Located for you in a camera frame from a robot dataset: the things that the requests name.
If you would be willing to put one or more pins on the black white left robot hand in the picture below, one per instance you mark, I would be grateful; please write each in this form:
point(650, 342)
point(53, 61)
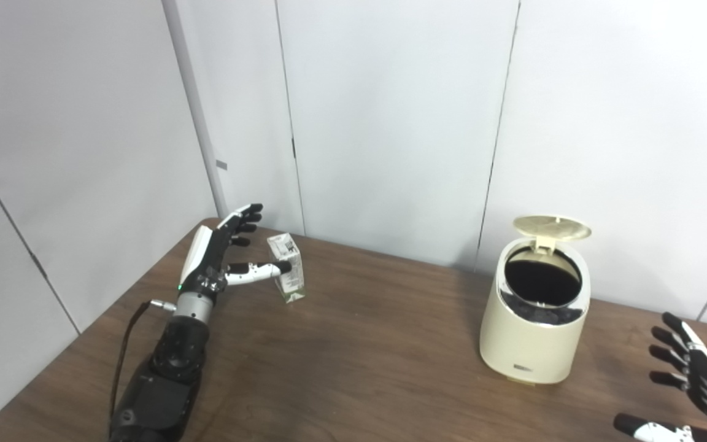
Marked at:
point(203, 264)

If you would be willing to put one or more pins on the white green milk carton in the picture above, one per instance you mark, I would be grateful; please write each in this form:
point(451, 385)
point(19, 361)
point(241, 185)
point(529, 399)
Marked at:
point(292, 283)

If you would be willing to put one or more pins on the cream round bin lid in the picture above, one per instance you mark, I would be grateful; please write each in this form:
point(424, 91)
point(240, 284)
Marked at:
point(553, 228)

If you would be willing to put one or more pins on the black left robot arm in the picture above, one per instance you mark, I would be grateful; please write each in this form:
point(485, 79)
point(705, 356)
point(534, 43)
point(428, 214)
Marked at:
point(163, 387)

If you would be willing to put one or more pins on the cream lidded trash can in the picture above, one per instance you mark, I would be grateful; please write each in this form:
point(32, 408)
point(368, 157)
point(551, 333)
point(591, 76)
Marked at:
point(525, 344)

